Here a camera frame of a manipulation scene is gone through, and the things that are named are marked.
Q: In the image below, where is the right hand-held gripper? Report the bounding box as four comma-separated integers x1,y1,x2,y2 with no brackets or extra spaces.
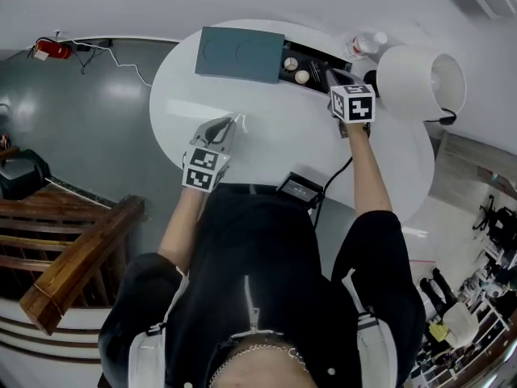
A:
324,69,376,125

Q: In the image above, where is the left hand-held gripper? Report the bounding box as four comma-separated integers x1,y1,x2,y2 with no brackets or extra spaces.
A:
181,113,243,194

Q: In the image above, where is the teal box lid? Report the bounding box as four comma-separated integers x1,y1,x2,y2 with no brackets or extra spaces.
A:
194,26,354,95

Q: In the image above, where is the person's left forearm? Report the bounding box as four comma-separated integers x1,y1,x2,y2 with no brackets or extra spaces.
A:
158,188,207,274

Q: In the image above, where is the person's right forearm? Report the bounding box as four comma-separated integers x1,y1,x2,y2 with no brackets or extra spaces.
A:
338,121,395,220

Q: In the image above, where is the white curved table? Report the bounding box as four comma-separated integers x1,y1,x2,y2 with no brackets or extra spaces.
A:
149,19,435,226

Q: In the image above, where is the clear water bottle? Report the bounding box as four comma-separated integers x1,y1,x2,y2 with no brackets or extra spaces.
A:
345,31,389,61

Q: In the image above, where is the white table lamp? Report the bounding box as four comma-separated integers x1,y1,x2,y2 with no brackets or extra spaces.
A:
363,44,468,127

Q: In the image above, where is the black waist display device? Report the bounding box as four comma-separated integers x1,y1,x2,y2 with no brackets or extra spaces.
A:
275,171,324,209

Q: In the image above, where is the person's black jacket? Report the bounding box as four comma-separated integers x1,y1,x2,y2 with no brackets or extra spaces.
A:
98,183,427,388

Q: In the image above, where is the grey wooden shelf unit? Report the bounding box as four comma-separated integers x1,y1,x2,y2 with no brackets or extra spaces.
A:
427,131,517,201

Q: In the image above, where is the black power adapter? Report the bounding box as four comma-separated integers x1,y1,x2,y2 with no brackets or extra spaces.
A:
72,38,114,75

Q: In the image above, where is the brown wooden stair railing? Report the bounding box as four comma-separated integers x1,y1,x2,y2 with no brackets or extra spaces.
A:
0,194,145,336

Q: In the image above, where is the red fire extinguisher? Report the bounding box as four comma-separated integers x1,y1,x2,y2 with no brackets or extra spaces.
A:
27,36,73,61

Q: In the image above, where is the black plastic bin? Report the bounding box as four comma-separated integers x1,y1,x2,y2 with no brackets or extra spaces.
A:
0,148,52,200

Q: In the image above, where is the black office chair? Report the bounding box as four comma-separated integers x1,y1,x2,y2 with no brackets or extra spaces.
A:
472,194,517,242

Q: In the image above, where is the yellow bag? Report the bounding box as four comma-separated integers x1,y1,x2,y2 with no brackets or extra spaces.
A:
428,322,450,342

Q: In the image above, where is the white shelf rack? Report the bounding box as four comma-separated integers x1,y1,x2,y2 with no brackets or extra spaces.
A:
407,293,517,388

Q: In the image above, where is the black wrist bracelet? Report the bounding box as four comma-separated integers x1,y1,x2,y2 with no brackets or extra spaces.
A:
338,121,372,140

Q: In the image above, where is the black device cable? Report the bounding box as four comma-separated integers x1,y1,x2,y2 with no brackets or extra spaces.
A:
310,155,355,228

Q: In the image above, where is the white floor cable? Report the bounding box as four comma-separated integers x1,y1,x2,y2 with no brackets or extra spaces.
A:
52,28,154,88

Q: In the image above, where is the silver chain necklace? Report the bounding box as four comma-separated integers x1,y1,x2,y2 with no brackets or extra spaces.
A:
208,344,310,386

